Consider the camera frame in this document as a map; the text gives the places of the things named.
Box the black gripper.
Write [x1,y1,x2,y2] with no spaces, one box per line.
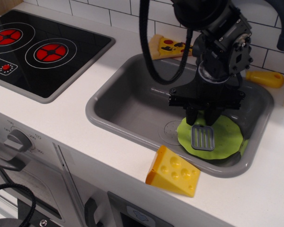
[169,65,246,126]

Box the green handled grey spatula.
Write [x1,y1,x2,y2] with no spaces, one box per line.
[191,118,215,151]

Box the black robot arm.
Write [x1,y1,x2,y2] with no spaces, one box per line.
[169,0,252,126]

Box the grey sink basin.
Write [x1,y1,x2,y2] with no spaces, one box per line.
[86,54,274,178]

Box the yellow cheese wedge toy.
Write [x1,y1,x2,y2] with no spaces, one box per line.
[145,145,201,197]

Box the toy pizza slice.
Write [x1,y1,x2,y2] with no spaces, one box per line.
[148,34,186,60]

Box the black toy stove top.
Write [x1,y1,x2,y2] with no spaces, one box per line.
[0,10,115,104]

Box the grey oven knob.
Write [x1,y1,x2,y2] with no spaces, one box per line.
[3,130,32,152]

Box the yellow handled toy knife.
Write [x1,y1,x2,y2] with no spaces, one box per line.
[246,71,284,88]

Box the black braided cable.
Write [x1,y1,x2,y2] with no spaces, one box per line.
[139,0,195,85]

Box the dark grey dishwasher handle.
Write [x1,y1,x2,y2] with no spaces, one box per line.
[84,198,104,227]

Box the grey oven door handle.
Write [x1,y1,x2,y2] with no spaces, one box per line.
[0,144,30,172]

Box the black cable lower left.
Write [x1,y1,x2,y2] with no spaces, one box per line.
[0,183,36,227]

